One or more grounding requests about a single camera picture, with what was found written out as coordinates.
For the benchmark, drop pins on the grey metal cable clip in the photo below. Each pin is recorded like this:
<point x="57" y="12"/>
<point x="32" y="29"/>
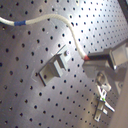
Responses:
<point x="55" y="66"/>

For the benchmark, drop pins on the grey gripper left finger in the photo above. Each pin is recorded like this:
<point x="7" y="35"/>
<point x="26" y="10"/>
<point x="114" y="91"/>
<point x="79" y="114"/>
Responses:
<point x="92" y="67"/>

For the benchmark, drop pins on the silver metal bracket with screws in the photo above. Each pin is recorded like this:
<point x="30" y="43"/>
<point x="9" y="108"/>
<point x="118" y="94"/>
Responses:
<point x="103" y="88"/>

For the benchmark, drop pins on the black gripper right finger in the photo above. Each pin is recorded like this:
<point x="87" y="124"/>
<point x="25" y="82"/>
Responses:
<point x="104" y="55"/>

